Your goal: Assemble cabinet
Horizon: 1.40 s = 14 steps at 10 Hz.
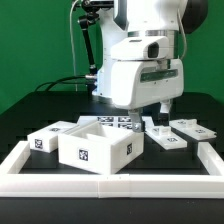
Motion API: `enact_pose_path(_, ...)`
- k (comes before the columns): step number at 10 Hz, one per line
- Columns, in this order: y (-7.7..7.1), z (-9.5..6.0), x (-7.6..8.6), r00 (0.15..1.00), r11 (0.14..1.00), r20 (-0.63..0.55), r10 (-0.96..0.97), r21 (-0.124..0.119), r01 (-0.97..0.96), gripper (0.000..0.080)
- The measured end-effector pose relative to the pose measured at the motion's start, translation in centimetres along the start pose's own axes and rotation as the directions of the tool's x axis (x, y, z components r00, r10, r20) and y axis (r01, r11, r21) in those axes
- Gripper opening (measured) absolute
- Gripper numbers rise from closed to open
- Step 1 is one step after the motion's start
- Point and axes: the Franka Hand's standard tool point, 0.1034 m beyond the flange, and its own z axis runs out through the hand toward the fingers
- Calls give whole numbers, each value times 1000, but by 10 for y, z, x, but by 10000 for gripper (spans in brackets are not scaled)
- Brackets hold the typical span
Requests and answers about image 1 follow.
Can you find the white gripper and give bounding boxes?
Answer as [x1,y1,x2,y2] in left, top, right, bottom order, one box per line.
[111,36,184,133]

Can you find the white cabinet door panel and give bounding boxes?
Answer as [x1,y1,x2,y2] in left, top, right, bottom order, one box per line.
[143,116,187,150]

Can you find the white cabinet body box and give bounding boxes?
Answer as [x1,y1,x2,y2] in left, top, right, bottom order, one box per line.
[58,121,144,175]

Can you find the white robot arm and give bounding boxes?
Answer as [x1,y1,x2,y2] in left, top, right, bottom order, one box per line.
[94,0,208,132]

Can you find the white cabinet top block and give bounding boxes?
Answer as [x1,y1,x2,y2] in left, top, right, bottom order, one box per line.
[27,121,77,153]

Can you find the white marker base plate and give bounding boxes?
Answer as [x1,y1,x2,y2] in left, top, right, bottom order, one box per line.
[77,116,132,129]

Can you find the black cables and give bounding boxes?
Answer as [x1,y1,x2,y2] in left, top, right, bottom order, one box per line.
[34,75,98,92]

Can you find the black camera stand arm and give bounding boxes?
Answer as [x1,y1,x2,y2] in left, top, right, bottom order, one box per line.
[73,0,115,81]

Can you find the white hanging cable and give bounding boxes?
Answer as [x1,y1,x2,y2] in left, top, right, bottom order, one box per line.
[69,0,82,92]

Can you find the white border frame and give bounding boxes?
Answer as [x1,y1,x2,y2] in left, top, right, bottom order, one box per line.
[0,141,224,198]

